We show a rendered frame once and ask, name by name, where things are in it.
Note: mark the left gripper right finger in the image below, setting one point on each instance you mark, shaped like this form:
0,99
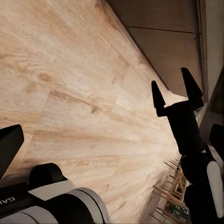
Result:
217,139

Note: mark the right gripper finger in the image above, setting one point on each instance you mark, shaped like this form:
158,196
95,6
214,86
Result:
193,92
159,101

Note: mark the cabinet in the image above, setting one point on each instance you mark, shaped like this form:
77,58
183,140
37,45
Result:
174,34

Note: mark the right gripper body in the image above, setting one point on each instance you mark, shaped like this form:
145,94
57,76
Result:
182,118

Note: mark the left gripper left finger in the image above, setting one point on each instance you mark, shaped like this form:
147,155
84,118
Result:
11,140

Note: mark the breakfast table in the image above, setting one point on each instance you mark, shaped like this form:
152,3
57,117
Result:
177,201

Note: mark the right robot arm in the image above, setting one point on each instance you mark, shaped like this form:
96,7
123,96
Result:
204,197

